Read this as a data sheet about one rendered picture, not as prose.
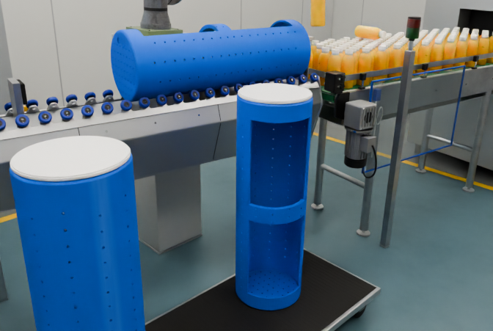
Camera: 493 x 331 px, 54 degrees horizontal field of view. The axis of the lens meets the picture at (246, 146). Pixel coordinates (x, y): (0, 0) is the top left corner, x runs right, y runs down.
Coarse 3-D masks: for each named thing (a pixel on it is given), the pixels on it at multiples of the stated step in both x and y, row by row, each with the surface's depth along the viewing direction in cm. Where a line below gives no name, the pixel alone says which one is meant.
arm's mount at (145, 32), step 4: (128, 28) 236; (132, 28) 234; (136, 28) 234; (140, 28) 235; (172, 28) 242; (144, 32) 228; (148, 32) 225; (152, 32) 226; (156, 32) 228; (160, 32) 229; (164, 32) 231; (168, 32) 233; (172, 32) 234; (176, 32) 236; (180, 32) 238
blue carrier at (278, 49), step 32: (128, 32) 185; (224, 32) 204; (256, 32) 212; (288, 32) 221; (128, 64) 186; (160, 64) 185; (192, 64) 193; (224, 64) 202; (256, 64) 211; (288, 64) 222; (128, 96) 193
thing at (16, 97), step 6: (12, 78) 174; (12, 84) 166; (18, 84) 167; (24, 84) 169; (12, 90) 168; (18, 90) 168; (24, 90) 169; (12, 96) 171; (18, 96) 168; (24, 96) 170; (12, 102) 173; (18, 102) 169; (24, 102) 171; (12, 108) 176; (18, 108) 169; (18, 114) 170
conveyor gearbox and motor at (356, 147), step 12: (348, 108) 234; (360, 108) 228; (372, 108) 231; (348, 120) 235; (360, 120) 229; (372, 120) 234; (348, 132) 237; (360, 132) 232; (348, 144) 239; (360, 144) 235; (372, 144) 233; (348, 156) 241; (360, 156) 239
